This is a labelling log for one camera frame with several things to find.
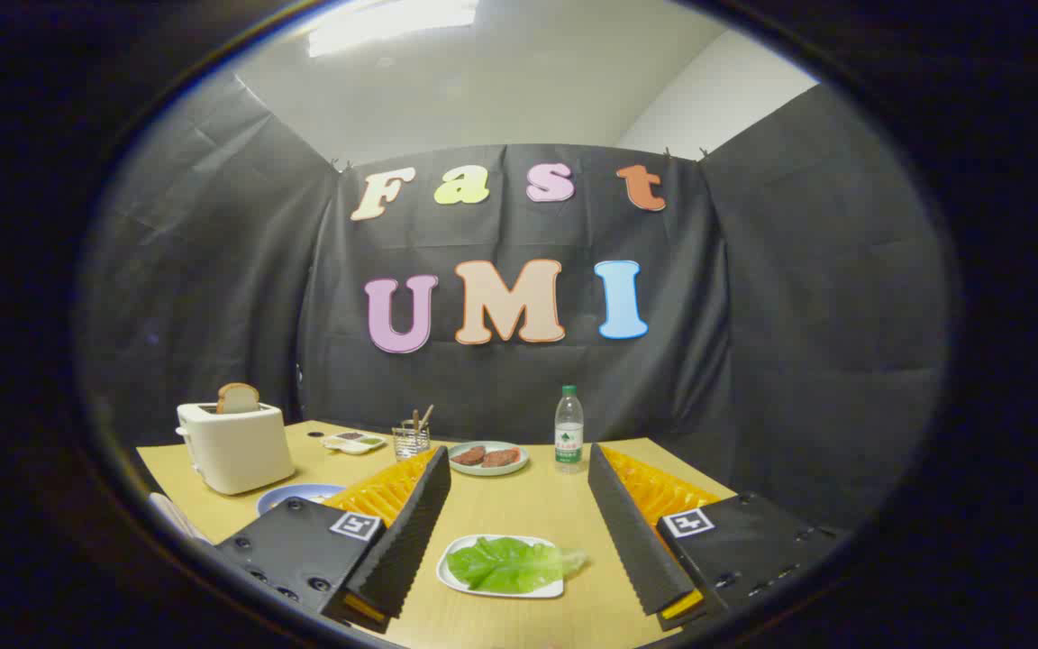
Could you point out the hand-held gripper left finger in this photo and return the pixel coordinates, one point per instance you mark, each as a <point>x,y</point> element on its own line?
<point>411,532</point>

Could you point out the green lettuce leaf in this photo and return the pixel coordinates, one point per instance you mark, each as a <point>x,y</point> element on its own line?
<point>505,563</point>

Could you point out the white divided condiment dish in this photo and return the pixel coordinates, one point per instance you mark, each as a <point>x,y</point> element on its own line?
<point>352,443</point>

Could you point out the white toaster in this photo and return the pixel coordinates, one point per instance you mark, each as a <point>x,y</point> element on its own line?
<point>240,451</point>

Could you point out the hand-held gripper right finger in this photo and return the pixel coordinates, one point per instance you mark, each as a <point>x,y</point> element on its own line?
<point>632,532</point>

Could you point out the ceiling light panel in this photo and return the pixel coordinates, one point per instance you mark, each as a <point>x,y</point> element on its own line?
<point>393,22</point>

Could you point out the pale green plate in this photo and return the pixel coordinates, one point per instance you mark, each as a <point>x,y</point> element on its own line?
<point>487,470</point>

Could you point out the brown meat patty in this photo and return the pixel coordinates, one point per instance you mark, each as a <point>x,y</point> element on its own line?
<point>501,457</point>
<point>468,455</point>

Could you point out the blue round plate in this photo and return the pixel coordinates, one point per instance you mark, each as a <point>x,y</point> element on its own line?
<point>298,494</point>

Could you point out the white square plate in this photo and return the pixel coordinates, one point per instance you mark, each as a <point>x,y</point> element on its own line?
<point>458,586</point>

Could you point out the bread slice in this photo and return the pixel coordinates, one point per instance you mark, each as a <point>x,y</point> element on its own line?
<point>238,398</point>

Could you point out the clear water bottle green cap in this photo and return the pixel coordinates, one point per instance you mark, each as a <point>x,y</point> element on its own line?
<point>569,433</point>

